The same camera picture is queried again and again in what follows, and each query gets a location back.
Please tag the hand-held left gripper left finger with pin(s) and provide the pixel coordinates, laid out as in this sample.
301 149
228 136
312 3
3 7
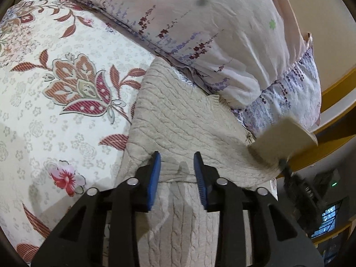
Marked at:
155 180

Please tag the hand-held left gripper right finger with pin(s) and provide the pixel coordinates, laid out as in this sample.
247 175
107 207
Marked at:
199 182

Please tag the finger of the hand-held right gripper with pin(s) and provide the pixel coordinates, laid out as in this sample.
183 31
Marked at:
284 164

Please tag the pink trimmed purple floral pillow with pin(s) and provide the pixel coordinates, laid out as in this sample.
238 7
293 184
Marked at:
289 97

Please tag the floral printed bed sheet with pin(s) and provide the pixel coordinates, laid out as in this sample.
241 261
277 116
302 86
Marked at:
64 89

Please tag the white lavender print pillow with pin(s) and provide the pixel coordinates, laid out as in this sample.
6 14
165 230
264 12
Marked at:
194 19

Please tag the yellow wooden bed frame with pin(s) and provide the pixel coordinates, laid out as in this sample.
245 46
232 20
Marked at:
333 89

